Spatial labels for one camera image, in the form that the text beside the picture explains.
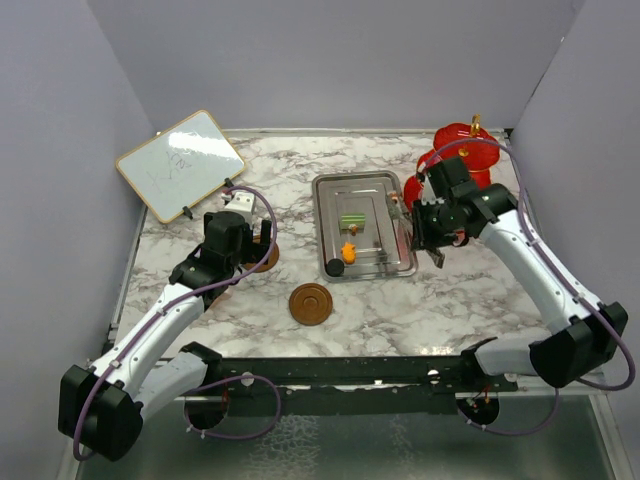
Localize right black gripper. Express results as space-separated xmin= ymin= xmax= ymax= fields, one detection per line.
xmin=412 ymin=198 xmax=458 ymax=252

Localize brown wooden coaster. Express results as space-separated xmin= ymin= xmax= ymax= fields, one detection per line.
xmin=241 ymin=235 xmax=279 ymax=273
xmin=289 ymin=283 xmax=333 ymax=326

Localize red three-tier cake stand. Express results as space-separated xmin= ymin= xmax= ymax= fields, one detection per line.
xmin=403 ymin=115 xmax=500 ymax=211

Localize stainless steel tray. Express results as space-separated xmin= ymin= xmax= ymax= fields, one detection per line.
xmin=312 ymin=170 xmax=418 ymax=283

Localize black round cookie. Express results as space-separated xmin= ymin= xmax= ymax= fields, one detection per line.
xmin=325 ymin=258 xmax=345 ymax=278

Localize orange fish-shaped pastry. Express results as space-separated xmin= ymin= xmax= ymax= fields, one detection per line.
xmin=341 ymin=242 xmax=357 ymax=265

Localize green layered cake slice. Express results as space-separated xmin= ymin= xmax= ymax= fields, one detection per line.
xmin=339 ymin=213 xmax=366 ymax=236

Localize metal tongs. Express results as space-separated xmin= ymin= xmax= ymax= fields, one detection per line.
xmin=386 ymin=191 xmax=445 ymax=269

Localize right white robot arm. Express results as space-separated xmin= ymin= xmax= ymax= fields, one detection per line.
xmin=412 ymin=157 xmax=628 ymax=391

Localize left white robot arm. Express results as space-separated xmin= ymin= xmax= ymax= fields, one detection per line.
xmin=58 ymin=209 xmax=278 ymax=462

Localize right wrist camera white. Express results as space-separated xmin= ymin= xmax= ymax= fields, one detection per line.
xmin=421 ymin=173 xmax=438 ymax=205

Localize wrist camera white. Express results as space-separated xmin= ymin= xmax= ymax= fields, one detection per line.
xmin=222 ymin=190 xmax=256 ymax=225
xmin=421 ymin=173 xmax=438 ymax=205

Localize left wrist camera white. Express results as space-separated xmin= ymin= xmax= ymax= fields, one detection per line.
xmin=222 ymin=190 xmax=256 ymax=225

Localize whiteboard with yellow frame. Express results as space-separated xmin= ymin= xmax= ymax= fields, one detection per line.
xmin=115 ymin=110 xmax=246 ymax=224

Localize black mounting rail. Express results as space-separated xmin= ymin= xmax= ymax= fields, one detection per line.
xmin=201 ymin=355 xmax=517 ymax=417

